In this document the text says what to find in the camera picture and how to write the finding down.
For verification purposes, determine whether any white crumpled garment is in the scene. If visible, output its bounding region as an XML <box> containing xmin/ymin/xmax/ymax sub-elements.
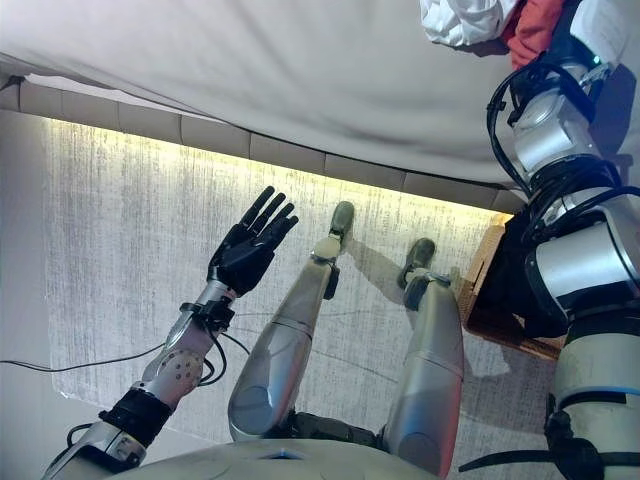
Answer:
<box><xmin>418</xmin><ymin>0</ymin><xmax>519</xmax><ymax>49</ymax></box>

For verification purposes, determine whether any beige bedspread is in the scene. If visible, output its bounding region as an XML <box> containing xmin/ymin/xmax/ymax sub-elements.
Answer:
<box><xmin>0</xmin><ymin>0</ymin><xmax>640</xmax><ymax>192</ymax></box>

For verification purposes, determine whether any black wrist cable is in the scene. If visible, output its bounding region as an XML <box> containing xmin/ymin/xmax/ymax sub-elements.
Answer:
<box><xmin>486</xmin><ymin>61</ymin><xmax>640</xmax><ymax>242</ymax></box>
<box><xmin>0</xmin><ymin>331</ymin><xmax>252</xmax><ymax>389</ymax></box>

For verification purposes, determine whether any beige upholstered bed frame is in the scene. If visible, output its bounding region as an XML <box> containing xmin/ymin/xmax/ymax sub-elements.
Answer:
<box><xmin>0</xmin><ymin>73</ymin><xmax>517</xmax><ymax>217</ymax></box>

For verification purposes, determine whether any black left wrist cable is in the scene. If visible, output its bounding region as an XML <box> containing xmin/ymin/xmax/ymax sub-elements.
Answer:
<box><xmin>0</xmin><ymin>331</ymin><xmax>252</xmax><ymax>389</ymax></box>

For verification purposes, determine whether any silver left robot leg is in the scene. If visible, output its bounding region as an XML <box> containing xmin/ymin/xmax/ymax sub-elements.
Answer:
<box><xmin>227</xmin><ymin>200</ymin><xmax>357</xmax><ymax>444</ymax></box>

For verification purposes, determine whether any grey robot torso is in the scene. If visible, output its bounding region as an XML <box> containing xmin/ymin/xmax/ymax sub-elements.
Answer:
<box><xmin>106</xmin><ymin>438</ymin><xmax>437</xmax><ymax>480</ymax></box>

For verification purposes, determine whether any orange garment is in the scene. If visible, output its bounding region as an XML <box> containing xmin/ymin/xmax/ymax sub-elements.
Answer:
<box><xmin>499</xmin><ymin>0</ymin><xmax>569</xmax><ymax>72</ymax></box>

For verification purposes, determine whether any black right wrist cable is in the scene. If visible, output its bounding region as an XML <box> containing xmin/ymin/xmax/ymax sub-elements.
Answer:
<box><xmin>486</xmin><ymin>61</ymin><xmax>640</xmax><ymax>242</ymax></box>

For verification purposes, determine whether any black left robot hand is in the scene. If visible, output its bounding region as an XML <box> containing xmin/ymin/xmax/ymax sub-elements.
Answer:
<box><xmin>207</xmin><ymin>185</ymin><xmax>300</xmax><ymax>299</ymax></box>

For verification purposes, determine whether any brown wicker basket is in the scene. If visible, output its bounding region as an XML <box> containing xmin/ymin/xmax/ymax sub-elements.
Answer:
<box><xmin>462</xmin><ymin>211</ymin><xmax>570</xmax><ymax>362</ymax></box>

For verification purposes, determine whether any silver robot leg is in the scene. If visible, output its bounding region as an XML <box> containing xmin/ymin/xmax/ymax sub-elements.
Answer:
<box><xmin>227</xmin><ymin>200</ymin><xmax>357</xmax><ymax>444</ymax></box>
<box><xmin>381</xmin><ymin>236</ymin><xmax>467</xmax><ymax>479</ymax></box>

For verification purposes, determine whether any silver right robot leg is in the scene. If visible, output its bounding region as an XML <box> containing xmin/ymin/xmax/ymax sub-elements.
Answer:
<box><xmin>381</xmin><ymin>236</ymin><xmax>467</xmax><ymax>479</ymax></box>

